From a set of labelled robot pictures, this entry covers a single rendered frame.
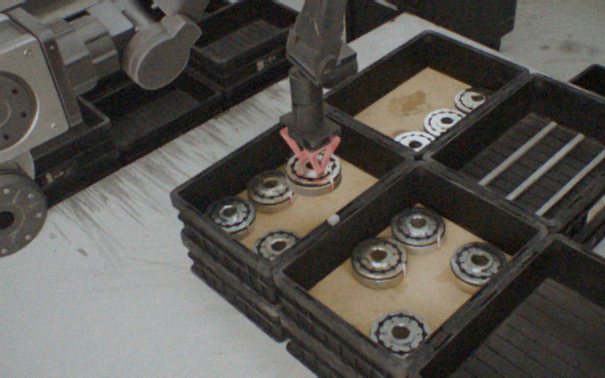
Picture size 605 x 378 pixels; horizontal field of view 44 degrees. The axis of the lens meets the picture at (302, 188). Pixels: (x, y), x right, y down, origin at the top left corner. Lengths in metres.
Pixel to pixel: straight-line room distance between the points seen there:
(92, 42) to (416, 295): 0.76
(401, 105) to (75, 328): 0.88
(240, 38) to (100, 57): 1.94
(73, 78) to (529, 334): 0.86
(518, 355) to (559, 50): 2.47
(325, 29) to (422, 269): 0.50
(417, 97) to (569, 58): 1.83
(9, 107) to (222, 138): 1.17
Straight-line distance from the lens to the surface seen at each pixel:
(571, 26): 3.83
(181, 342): 1.52
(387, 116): 1.76
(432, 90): 1.85
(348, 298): 1.37
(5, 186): 1.18
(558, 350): 1.33
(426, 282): 1.39
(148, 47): 0.89
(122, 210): 1.82
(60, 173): 2.32
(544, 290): 1.41
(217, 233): 1.37
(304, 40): 1.19
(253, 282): 1.40
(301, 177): 1.37
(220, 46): 2.76
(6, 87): 0.83
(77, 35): 0.87
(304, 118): 1.29
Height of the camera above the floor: 1.88
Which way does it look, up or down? 42 degrees down
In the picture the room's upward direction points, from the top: 6 degrees counter-clockwise
